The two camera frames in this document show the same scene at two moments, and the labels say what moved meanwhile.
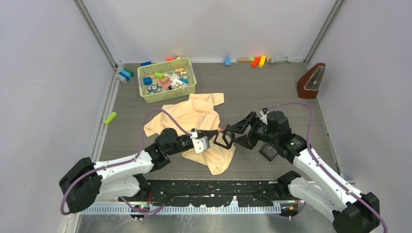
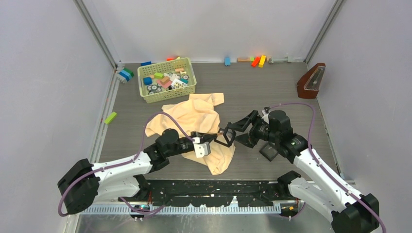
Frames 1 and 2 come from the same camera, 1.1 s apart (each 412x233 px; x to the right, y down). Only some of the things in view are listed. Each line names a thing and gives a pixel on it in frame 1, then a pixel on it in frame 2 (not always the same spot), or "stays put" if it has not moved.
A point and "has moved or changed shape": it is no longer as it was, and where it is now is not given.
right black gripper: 241,126 stays put
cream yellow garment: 200,113 stays put
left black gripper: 209,134 stays put
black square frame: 229,145 has moved or changed shape
